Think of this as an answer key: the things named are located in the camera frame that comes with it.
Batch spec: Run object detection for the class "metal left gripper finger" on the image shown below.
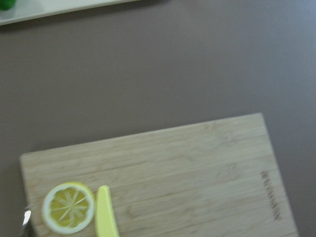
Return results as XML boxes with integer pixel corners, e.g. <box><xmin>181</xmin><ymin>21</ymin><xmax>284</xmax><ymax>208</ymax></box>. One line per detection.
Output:
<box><xmin>19</xmin><ymin>206</ymin><xmax>32</xmax><ymax>237</ymax></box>

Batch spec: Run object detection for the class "lemon half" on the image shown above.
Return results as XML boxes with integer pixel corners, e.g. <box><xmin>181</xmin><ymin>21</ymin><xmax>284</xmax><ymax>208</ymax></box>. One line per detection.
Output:
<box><xmin>41</xmin><ymin>182</ymin><xmax>95</xmax><ymax>235</ymax></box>

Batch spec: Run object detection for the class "wooden cutting board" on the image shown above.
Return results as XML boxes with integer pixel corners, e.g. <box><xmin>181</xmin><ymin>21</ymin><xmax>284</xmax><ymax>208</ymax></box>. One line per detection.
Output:
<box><xmin>20</xmin><ymin>114</ymin><xmax>299</xmax><ymax>237</ymax></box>

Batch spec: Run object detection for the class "white rectangular tray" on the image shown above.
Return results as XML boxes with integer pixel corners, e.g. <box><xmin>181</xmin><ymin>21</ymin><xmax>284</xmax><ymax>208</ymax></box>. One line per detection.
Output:
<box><xmin>0</xmin><ymin>0</ymin><xmax>130</xmax><ymax>25</ymax></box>

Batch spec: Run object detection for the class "green lime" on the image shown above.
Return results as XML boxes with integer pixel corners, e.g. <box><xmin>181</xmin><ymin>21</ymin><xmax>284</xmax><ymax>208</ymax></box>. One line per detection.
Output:
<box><xmin>0</xmin><ymin>0</ymin><xmax>16</xmax><ymax>11</ymax></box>

